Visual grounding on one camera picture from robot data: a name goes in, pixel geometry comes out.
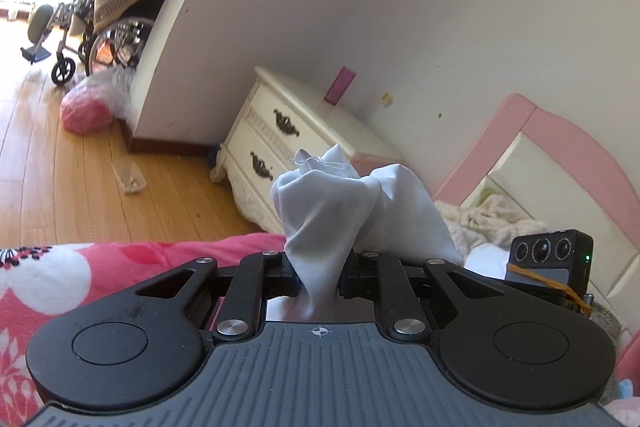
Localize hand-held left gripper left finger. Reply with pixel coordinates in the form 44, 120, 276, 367
136, 249, 301, 343

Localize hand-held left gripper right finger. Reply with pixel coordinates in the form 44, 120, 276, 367
339, 251, 506, 343

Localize white shirt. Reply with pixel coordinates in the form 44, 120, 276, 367
267, 143, 466, 323

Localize white cloth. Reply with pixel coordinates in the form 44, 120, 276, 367
462, 242, 513, 280

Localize cream fuzzy towel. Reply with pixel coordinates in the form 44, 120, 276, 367
435, 194, 548, 258

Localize pink headboard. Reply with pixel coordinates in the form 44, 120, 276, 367
432, 93, 640, 383

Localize cream nightstand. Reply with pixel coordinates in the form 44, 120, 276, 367
210, 66, 406, 233

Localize pink card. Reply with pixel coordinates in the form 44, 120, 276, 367
324, 67, 357, 105

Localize pink floral blanket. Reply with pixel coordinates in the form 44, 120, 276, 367
0, 232, 288, 423

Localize plastic bag with red contents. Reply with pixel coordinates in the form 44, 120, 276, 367
61, 67, 138, 134

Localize wheelchair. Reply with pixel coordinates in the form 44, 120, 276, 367
20, 0, 161, 85

